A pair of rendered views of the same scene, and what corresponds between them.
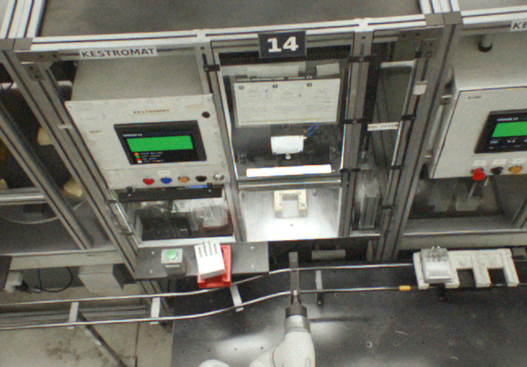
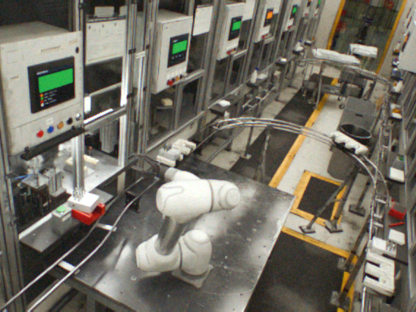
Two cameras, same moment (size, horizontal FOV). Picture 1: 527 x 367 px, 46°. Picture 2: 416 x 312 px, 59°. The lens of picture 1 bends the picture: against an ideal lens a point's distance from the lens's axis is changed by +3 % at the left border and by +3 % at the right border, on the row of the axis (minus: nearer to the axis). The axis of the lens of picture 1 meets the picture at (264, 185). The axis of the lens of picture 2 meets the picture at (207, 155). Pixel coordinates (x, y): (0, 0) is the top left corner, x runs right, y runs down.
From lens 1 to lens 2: 1.78 m
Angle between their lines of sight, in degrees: 57
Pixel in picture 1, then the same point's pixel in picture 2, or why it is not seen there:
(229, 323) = (110, 252)
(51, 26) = not seen: outside the picture
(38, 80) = not seen: outside the picture
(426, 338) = not seen: hidden behind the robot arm
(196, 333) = (99, 270)
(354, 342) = not seen: hidden behind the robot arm
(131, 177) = (29, 132)
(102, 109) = (23, 49)
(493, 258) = (181, 142)
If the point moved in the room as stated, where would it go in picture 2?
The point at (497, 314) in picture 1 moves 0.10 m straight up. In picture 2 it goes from (195, 170) to (198, 159)
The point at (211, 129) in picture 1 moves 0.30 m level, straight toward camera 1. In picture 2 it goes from (78, 65) to (139, 79)
